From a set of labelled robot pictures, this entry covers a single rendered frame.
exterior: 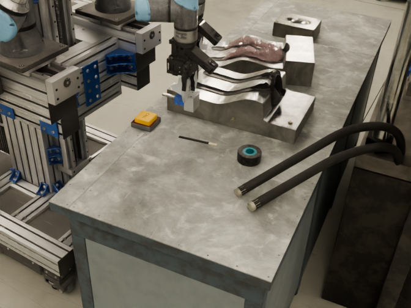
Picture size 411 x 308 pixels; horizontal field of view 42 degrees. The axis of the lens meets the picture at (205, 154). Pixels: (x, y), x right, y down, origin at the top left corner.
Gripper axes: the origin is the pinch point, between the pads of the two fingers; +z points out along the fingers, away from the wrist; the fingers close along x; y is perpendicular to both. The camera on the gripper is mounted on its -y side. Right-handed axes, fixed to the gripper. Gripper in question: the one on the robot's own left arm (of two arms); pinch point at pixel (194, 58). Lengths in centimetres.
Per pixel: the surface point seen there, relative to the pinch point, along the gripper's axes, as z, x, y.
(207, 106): 4.2, 19.1, -14.4
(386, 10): 128, -350, -49
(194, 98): -6.6, 30.0, -13.6
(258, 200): -1, 57, -48
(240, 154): 2, 38, -35
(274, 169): -2, 43, -48
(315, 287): 85, 16, -74
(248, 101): -3.9, 18.3, -29.0
